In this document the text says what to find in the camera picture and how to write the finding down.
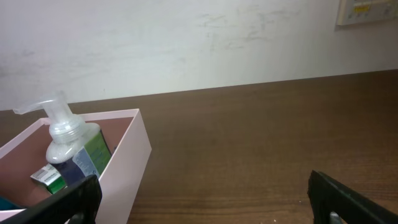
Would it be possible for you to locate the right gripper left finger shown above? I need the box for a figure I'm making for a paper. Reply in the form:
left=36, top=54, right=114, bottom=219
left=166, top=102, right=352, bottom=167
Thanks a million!
left=1, top=175, right=102, bottom=224

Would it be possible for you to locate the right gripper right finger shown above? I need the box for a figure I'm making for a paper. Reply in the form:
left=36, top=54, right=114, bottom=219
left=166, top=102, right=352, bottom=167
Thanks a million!
left=307, top=170, right=397, bottom=224

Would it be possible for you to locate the white green soap packet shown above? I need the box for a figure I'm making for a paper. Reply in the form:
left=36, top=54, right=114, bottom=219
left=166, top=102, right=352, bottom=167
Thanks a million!
left=30, top=164, right=67, bottom=195

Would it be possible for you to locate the clear hand soap pump bottle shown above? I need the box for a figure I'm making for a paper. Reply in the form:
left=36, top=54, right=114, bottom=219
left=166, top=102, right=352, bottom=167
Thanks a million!
left=14, top=91, right=112, bottom=186

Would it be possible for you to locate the blue mouthwash bottle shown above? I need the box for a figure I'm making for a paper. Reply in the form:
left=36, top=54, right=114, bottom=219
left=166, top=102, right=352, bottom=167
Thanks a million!
left=0, top=197, right=21, bottom=211

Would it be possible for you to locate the white cardboard box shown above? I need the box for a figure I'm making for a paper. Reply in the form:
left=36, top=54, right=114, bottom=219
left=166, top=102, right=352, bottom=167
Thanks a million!
left=1, top=109, right=152, bottom=223

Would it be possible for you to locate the white wall outlet plate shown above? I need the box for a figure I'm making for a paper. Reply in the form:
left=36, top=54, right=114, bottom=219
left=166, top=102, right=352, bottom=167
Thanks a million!
left=336, top=0, right=397, bottom=26

